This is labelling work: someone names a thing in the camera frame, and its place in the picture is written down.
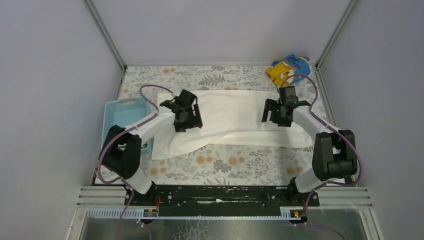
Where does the white fluffy towel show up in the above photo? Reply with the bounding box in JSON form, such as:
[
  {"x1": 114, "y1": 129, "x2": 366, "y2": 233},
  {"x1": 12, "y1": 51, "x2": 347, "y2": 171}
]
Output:
[{"x1": 152, "y1": 90, "x2": 313, "y2": 160}]

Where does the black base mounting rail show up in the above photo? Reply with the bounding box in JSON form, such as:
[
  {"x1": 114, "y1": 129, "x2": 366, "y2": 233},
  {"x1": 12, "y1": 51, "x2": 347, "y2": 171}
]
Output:
[{"x1": 124, "y1": 185, "x2": 320, "y2": 210}]

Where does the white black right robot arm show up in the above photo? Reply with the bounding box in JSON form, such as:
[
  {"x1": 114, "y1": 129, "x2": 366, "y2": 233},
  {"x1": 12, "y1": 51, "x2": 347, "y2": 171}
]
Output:
[{"x1": 261, "y1": 86, "x2": 359, "y2": 193}]

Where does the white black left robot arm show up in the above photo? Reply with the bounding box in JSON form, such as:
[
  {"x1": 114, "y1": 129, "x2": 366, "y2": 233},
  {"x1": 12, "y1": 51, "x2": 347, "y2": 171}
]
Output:
[{"x1": 97, "y1": 89, "x2": 203, "y2": 194}]

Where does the floral patterned table mat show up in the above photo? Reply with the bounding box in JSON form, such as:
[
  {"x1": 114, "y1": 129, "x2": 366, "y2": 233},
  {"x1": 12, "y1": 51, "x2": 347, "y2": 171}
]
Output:
[{"x1": 119, "y1": 66, "x2": 313, "y2": 186}]

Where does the blue yellow cartoon towel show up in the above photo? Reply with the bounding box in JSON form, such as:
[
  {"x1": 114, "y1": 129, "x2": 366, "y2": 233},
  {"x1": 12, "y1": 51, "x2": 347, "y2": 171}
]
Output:
[{"x1": 265, "y1": 53, "x2": 311, "y2": 87}]

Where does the white slotted cable duct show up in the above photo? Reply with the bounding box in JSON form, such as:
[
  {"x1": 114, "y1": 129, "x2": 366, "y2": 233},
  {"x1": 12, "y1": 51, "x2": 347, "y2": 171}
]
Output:
[{"x1": 86, "y1": 206, "x2": 301, "y2": 221}]

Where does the light blue plastic basket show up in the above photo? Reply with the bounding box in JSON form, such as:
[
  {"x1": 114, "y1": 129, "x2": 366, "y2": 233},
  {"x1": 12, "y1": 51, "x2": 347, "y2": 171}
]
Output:
[{"x1": 101, "y1": 96, "x2": 150, "y2": 148}]

